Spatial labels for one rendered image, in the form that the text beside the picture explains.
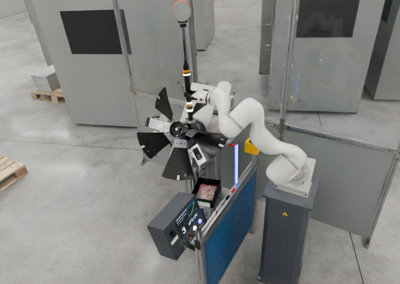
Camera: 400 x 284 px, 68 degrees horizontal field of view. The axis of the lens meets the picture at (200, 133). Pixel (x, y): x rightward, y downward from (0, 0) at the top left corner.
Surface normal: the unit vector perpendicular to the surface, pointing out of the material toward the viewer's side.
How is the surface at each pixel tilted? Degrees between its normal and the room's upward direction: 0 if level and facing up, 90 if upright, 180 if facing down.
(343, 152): 90
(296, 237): 90
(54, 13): 90
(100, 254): 0
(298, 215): 90
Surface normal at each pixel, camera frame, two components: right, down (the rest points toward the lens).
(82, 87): -0.20, 0.53
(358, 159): -0.52, 0.47
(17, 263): -0.06, -0.85
